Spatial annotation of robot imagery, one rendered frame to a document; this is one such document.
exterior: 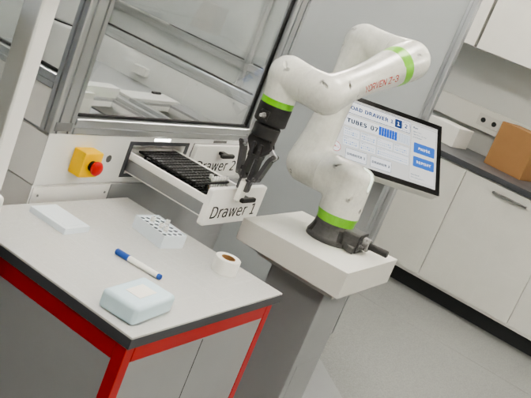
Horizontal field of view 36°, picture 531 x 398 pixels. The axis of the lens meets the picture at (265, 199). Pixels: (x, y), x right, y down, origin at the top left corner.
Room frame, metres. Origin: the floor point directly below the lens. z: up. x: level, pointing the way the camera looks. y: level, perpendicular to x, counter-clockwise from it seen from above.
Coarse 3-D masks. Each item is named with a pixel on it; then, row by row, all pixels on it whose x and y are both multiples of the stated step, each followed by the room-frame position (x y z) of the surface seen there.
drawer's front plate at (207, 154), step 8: (200, 144) 2.56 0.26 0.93; (192, 152) 2.53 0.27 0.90; (200, 152) 2.55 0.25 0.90; (208, 152) 2.59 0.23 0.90; (216, 152) 2.63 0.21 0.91; (232, 152) 2.72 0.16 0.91; (200, 160) 2.56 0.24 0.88; (208, 160) 2.60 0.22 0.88; (216, 160) 2.64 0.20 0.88; (224, 160) 2.69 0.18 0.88; (232, 160) 2.74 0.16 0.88; (224, 168) 2.71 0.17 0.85; (232, 168) 2.76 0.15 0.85
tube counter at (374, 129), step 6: (372, 126) 3.14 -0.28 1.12; (378, 126) 3.15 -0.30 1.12; (372, 132) 3.12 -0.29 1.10; (378, 132) 3.14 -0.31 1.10; (384, 132) 3.15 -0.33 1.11; (390, 132) 3.17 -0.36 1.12; (396, 132) 3.18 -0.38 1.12; (390, 138) 3.15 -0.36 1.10; (396, 138) 3.17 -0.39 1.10; (402, 138) 3.18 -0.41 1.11; (408, 138) 3.20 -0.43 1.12; (408, 144) 3.18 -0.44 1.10
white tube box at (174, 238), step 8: (136, 216) 2.06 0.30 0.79; (144, 216) 2.07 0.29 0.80; (160, 216) 2.12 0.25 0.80; (136, 224) 2.05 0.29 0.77; (144, 224) 2.03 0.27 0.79; (152, 224) 2.04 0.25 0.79; (144, 232) 2.03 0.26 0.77; (152, 232) 2.01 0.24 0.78; (160, 232) 2.01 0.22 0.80; (168, 232) 2.03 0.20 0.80; (176, 232) 2.05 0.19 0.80; (152, 240) 2.01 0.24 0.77; (160, 240) 1.99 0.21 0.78; (168, 240) 2.00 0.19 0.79; (176, 240) 2.02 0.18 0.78; (184, 240) 2.05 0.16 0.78; (160, 248) 1.99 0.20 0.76; (168, 248) 2.01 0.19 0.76; (176, 248) 2.03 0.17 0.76
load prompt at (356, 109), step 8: (352, 104) 3.14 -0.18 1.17; (360, 104) 3.16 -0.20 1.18; (352, 112) 3.12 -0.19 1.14; (360, 112) 3.14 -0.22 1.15; (368, 112) 3.16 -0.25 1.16; (376, 112) 3.18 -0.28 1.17; (376, 120) 3.16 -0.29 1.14; (384, 120) 3.18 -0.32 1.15; (392, 120) 3.20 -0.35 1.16; (400, 120) 3.22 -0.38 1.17; (400, 128) 3.20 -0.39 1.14; (408, 128) 3.22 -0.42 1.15
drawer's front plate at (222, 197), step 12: (216, 192) 2.12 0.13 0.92; (228, 192) 2.18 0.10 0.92; (252, 192) 2.30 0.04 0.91; (264, 192) 2.36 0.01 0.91; (204, 204) 2.12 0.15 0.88; (216, 204) 2.14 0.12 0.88; (228, 204) 2.20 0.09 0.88; (240, 204) 2.26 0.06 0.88; (252, 204) 2.32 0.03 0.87; (204, 216) 2.11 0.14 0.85; (216, 216) 2.16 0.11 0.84; (228, 216) 2.23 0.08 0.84; (240, 216) 2.29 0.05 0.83
